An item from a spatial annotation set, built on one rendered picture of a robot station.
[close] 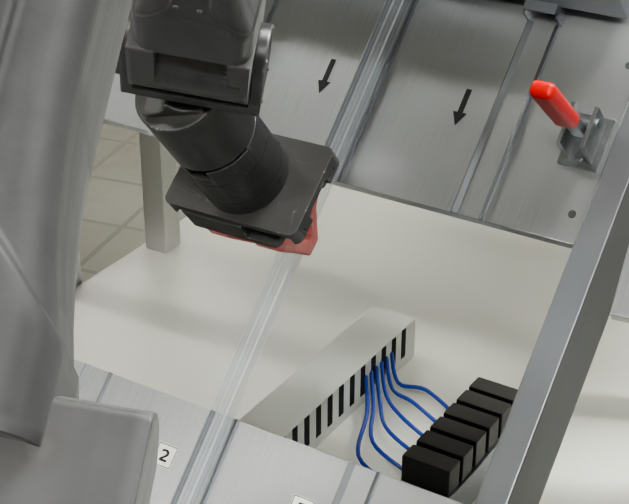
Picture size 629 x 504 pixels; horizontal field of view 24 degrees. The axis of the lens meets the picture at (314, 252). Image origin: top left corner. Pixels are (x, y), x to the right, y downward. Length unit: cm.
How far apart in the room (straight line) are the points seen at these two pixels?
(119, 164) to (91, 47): 315
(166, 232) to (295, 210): 78
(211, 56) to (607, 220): 30
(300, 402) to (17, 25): 109
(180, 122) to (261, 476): 26
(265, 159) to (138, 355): 64
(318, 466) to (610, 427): 51
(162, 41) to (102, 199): 251
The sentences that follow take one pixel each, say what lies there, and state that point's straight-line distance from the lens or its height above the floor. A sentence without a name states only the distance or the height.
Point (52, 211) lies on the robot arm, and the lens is 25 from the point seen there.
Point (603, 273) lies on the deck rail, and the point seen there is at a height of 97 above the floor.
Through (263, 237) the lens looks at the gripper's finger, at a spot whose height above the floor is 98.
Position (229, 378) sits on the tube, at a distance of 99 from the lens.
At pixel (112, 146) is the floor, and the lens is 352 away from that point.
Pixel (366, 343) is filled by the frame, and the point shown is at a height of 66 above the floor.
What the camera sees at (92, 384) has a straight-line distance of 105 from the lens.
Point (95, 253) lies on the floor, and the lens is 303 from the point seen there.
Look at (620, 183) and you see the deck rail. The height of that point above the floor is 102.
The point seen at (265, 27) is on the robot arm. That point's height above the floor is 115.
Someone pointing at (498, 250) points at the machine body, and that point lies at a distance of 171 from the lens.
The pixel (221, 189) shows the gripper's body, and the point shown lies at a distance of 90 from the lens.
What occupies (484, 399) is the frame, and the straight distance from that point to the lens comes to 132.
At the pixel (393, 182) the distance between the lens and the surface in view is 101.
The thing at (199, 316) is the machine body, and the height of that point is 62.
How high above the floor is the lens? 142
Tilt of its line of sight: 28 degrees down
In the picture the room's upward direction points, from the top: straight up
